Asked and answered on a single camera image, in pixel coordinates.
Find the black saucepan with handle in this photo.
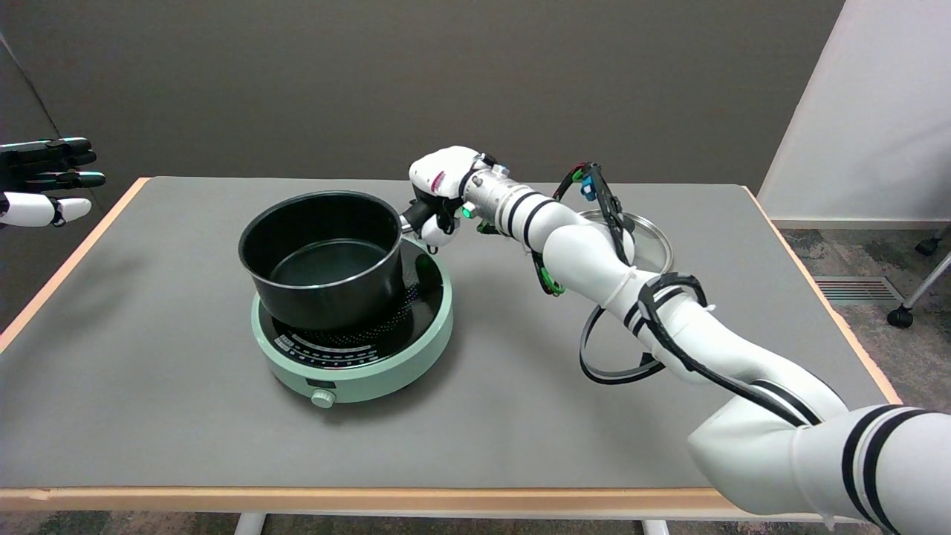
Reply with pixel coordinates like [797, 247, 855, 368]
[238, 191, 435, 331]

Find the metal floor vent grille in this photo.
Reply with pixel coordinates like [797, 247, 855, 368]
[811, 276, 906, 304]

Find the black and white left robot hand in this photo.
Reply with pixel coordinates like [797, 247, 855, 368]
[0, 137, 106, 227]

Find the glass pot lid black knob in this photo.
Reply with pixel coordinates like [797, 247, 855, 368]
[580, 210, 674, 274]

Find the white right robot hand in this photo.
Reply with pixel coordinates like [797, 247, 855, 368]
[407, 146, 491, 250]

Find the green round induction cooker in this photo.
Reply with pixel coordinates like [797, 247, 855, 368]
[251, 234, 454, 409]

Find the grey chair leg with caster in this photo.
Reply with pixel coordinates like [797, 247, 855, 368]
[888, 253, 951, 329]

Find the black chair caster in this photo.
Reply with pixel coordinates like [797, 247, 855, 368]
[915, 227, 951, 257]

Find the black looping robot cable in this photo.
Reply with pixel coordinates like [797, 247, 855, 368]
[580, 273, 825, 428]

